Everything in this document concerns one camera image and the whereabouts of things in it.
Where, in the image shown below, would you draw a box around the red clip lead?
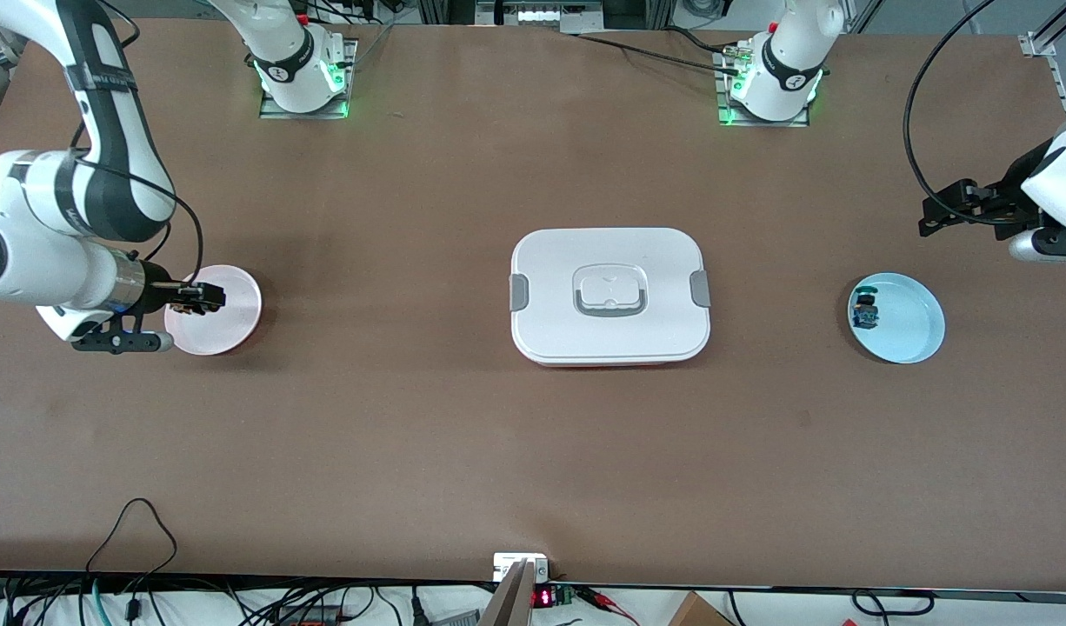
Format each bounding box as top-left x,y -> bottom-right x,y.
576,587 -> 643,623

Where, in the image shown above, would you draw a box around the long black table cable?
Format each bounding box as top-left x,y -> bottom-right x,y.
572,33 -> 743,75

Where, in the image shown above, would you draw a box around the grey mounting post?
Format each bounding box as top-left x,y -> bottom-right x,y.
479,561 -> 536,626

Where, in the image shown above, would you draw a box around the white lunch box grey latches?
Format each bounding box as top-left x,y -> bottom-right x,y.
509,227 -> 712,368

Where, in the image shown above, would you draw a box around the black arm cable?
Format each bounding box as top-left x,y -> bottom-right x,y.
63,0 -> 205,296
903,0 -> 1021,227

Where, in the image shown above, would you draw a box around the looped black cable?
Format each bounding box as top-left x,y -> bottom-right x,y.
85,497 -> 179,601

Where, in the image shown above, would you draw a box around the light blue round plate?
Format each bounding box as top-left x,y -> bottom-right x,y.
847,272 -> 947,364

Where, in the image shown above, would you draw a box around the short black table cable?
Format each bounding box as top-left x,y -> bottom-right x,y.
663,26 -> 744,62

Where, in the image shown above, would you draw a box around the brown cardboard box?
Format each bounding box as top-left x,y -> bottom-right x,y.
668,591 -> 736,626

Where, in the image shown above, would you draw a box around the white power strip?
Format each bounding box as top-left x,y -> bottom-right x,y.
476,0 -> 605,27

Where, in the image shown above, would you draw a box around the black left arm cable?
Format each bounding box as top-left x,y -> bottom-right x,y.
903,0 -> 1021,227

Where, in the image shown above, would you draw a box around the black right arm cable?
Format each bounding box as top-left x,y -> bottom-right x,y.
63,0 -> 205,296

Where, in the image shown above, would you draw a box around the aluminium frame rail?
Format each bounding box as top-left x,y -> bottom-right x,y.
1018,0 -> 1066,123

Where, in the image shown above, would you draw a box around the white round plate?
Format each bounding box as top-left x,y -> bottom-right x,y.
164,264 -> 263,357

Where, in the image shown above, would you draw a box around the white metal bracket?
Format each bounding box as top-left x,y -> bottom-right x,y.
493,553 -> 550,582

